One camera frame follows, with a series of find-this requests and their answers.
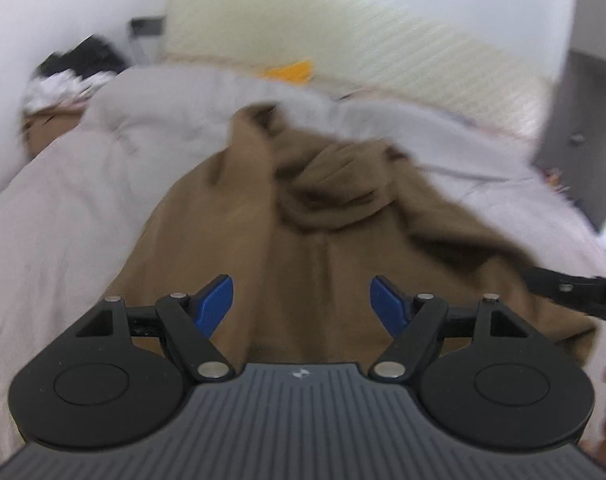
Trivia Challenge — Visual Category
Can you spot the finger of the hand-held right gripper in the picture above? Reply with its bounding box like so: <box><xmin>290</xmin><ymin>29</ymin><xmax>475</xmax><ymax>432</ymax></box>
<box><xmin>525</xmin><ymin>264</ymin><xmax>606</xmax><ymax>325</ymax></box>

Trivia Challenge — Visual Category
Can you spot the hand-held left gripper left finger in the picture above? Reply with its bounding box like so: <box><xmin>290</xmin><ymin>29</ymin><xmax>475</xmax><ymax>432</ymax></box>
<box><xmin>76</xmin><ymin>274</ymin><xmax>235</xmax><ymax>382</ymax></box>

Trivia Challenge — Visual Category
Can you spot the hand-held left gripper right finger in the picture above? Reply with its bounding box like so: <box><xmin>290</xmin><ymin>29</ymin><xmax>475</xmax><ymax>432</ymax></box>
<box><xmin>370</xmin><ymin>275</ymin><xmax>530</xmax><ymax>382</ymax></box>

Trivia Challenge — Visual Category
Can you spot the brown hooded sweatshirt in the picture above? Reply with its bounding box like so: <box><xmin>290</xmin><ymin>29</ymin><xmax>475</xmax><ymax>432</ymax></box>
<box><xmin>106</xmin><ymin>104</ymin><xmax>598</xmax><ymax>367</ymax></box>

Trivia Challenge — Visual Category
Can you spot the grey door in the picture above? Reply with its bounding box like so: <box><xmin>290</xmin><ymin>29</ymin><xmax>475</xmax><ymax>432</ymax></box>
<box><xmin>532</xmin><ymin>49</ymin><xmax>606</xmax><ymax>237</ymax></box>

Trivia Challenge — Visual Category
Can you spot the light grey duvet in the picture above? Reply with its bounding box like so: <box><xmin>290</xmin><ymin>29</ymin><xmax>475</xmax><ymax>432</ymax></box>
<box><xmin>0</xmin><ymin>66</ymin><xmax>606</xmax><ymax>461</ymax></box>

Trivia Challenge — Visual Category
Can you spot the brown pillow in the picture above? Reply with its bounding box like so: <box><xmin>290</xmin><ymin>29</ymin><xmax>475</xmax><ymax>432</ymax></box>
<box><xmin>19</xmin><ymin>107</ymin><xmax>86</xmax><ymax>157</ymax></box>

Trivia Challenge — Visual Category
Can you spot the yellow cloth item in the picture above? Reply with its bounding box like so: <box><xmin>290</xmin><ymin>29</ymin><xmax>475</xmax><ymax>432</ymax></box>
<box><xmin>260</xmin><ymin>60</ymin><xmax>315</xmax><ymax>85</ymax></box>

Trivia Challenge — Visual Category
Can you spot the white patterned cloth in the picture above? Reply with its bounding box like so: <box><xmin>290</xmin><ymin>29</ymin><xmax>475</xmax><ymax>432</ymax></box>
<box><xmin>22</xmin><ymin>71</ymin><xmax>115</xmax><ymax>115</ymax></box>

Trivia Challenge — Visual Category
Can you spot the cream ribbed headboard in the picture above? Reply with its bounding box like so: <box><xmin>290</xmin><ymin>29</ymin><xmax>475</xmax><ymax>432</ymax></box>
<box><xmin>164</xmin><ymin>0</ymin><xmax>554</xmax><ymax>143</ymax></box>

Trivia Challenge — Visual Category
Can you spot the dark cloth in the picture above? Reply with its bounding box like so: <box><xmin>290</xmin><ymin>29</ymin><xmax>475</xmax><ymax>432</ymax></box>
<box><xmin>36</xmin><ymin>35</ymin><xmax>129</xmax><ymax>78</ymax></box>

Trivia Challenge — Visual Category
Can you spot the dark wall socket frame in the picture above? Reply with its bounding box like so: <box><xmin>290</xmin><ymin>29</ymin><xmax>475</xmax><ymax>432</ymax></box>
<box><xmin>129</xmin><ymin>16</ymin><xmax>165</xmax><ymax>63</ymax></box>

